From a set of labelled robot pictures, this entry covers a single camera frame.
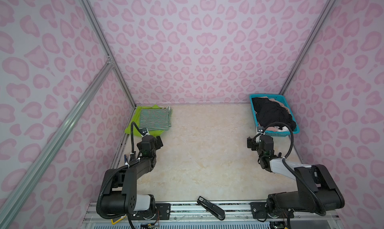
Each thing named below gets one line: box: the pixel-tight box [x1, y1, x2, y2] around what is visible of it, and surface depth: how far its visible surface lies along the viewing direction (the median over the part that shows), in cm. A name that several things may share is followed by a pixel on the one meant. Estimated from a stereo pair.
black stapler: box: [197, 195, 226, 221], surface depth 72 cm
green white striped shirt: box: [139, 106, 172, 131], surface depth 106 cm
